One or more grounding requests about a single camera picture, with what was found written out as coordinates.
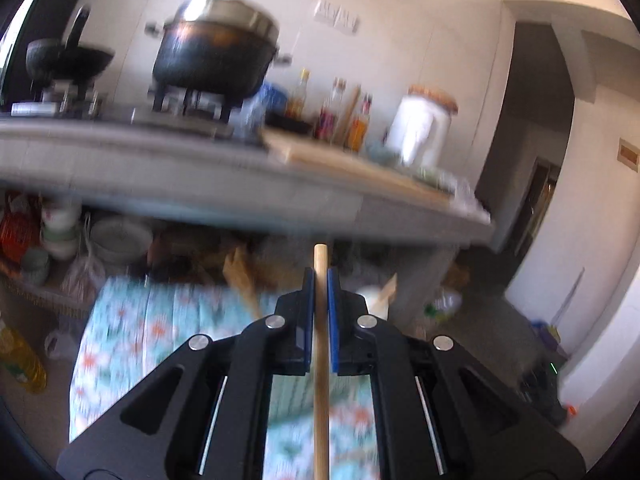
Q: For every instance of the white plate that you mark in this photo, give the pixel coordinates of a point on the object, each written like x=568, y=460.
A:
x=120, y=240

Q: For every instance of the grey concrete kitchen counter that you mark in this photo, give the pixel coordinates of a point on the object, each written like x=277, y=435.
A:
x=150, y=165

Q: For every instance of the gas stove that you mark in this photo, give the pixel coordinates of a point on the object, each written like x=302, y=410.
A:
x=150, y=115

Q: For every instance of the plastic bag with green contents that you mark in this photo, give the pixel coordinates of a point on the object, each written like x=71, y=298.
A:
x=444, y=305

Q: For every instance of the clear plastic bag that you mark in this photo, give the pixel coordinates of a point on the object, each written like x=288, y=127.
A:
x=82, y=282

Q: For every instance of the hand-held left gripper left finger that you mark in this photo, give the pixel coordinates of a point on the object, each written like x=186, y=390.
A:
x=310, y=310

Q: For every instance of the wooden door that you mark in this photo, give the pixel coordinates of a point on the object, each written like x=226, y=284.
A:
x=537, y=205

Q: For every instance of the white canister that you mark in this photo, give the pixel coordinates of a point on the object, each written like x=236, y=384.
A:
x=417, y=127

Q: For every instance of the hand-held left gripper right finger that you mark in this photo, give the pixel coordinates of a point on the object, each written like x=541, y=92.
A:
x=334, y=310

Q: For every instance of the wall plaque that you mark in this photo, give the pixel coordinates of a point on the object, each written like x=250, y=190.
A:
x=629, y=154

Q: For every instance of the wooden chopstick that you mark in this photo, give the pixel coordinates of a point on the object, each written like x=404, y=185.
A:
x=240, y=280
x=321, y=410

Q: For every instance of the stack of white bowls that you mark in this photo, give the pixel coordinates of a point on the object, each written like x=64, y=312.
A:
x=60, y=230

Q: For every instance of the green bowl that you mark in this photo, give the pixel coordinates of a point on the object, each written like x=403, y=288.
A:
x=35, y=266

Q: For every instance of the wooden cutting board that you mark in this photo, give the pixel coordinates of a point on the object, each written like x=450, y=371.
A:
x=350, y=162

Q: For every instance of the wall socket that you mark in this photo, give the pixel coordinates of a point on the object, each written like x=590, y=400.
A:
x=337, y=15

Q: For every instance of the cooking oil bottle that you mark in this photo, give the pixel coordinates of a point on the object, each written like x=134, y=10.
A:
x=22, y=360

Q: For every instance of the floral quilted table cover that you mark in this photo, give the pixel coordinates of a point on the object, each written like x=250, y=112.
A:
x=130, y=335

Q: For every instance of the red snack packets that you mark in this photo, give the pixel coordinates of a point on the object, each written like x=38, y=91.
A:
x=17, y=240

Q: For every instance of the black frying pan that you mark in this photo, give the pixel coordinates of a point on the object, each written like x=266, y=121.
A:
x=70, y=60

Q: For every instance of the black cooking pot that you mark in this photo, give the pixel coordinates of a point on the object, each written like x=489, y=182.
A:
x=215, y=55

